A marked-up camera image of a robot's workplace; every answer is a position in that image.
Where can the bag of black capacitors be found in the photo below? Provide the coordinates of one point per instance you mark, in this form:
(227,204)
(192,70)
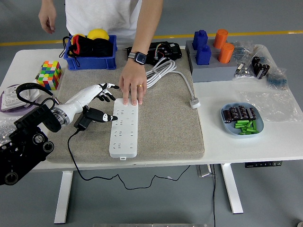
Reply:
(260,66)

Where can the person's right forearm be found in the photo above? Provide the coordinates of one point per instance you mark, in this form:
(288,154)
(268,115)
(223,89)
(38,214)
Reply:
(48,4)

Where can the white table leg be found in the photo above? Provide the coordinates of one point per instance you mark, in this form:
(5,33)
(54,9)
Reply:
(64,196)
(232,189)

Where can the light blue dish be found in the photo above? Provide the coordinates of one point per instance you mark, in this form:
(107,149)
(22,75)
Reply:
(228,128)

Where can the empty clear plastic bag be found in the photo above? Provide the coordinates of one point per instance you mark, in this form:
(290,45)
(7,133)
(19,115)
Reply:
(272,106)

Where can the bag of metal screws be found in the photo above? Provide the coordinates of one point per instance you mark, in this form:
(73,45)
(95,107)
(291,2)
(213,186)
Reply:
(6,130)

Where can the colourful puzzle cube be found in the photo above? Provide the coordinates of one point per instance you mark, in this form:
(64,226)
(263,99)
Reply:
(49,75)

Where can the person's right hand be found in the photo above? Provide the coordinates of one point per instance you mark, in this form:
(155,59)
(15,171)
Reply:
(48,20)

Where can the bag of small metal parts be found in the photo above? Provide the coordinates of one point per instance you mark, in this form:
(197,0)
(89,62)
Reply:
(243,71)

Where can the black wrist watch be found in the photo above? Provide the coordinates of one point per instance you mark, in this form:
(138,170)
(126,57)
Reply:
(140,58)

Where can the black table control panel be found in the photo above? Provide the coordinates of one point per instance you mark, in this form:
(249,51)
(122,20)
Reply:
(262,164)

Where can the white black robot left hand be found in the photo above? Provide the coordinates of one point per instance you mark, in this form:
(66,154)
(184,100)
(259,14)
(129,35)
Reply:
(80,100)

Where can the bag of blue components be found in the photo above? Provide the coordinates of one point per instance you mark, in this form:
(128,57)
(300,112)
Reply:
(277,79)
(242,50)

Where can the blue plastic bin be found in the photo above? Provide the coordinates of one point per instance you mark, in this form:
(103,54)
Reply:
(94,63)

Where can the white wall socket panel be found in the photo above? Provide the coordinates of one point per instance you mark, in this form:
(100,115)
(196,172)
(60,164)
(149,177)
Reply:
(33,93)
(10,99)

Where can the orange cylinder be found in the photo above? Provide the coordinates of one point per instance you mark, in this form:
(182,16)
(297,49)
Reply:
(226,53)
(220,37)

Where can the small yellow ball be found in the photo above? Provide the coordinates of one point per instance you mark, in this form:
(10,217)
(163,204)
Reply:
(79,36)

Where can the black capacitor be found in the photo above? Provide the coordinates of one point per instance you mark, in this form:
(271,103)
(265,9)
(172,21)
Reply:
(234,112)
(227,116)
(242,111)
(252,113)

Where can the metal box under table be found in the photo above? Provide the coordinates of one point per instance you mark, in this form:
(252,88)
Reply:
(204,170)

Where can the person's left hand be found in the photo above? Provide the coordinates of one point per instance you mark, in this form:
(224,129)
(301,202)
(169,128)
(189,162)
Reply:
(133,78)

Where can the purple plate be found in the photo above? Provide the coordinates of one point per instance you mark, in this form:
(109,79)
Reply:
(9,111)

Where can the person's left forearm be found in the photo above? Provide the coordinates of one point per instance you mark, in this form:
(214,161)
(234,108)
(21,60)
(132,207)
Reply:
(148,26)

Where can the person's torso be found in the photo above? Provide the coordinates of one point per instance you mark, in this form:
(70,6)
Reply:
(101,14)

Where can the green cylinder piece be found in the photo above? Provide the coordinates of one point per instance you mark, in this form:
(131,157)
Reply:
(241,126)
(249,125)
(241,123)
(245,129)
(247,133)
(254,125)

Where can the large yellow ball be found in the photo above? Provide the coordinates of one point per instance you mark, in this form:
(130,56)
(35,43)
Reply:
(98,34)

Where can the blue square peg block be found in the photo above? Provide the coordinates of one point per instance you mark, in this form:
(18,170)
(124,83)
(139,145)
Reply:
(203,55)
(200,39)

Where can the grey-brown mat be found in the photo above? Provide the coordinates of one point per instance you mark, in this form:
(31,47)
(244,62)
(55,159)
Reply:
(165,132)

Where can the grey holder block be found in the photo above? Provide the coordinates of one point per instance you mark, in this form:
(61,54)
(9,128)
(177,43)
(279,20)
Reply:
(211,48)
(213,72)

